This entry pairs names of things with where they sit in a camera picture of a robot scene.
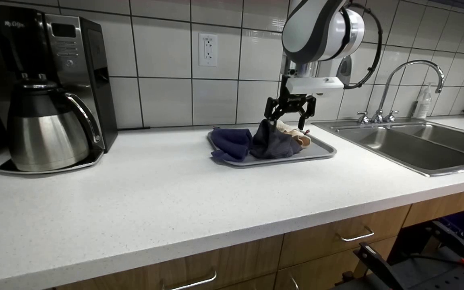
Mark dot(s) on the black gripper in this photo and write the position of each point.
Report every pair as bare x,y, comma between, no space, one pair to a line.
290,102

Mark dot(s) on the beige towel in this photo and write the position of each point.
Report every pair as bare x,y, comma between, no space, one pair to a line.
296,134

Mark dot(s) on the dark grey towel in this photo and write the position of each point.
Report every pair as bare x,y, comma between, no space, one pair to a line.
272,142

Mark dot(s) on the navy blue towel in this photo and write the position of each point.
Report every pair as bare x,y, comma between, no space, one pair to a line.
230,142

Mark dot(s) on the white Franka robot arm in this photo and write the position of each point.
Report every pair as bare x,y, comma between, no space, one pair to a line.
313,26

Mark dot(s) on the grey plastic tray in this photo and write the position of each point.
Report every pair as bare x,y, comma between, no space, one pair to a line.
317,152

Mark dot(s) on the chrome faucet lever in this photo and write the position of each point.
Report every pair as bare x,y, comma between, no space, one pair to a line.
361,116

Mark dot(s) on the wooden base cabinet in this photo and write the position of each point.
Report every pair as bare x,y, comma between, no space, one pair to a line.
317,243

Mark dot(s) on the chrome gooseneck faucet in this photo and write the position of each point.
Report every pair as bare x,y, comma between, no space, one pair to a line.
411,63

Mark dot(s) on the white soap bottle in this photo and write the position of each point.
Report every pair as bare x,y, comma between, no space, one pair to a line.
422,105

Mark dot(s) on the stainless steel sink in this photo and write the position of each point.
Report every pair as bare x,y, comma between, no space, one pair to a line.
430,145

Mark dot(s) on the black mobile cart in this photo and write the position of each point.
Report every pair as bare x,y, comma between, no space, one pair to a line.
430,271

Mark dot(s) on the black silver coffee maker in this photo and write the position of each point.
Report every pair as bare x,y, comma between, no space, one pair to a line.
76,48

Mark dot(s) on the stainless steel carafe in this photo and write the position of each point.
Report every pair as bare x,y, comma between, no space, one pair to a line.
47,137

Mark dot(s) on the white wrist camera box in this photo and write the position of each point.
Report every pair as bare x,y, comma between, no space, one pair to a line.
314,84

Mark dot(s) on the white wall outlet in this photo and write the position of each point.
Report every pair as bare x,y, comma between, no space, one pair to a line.
208,48

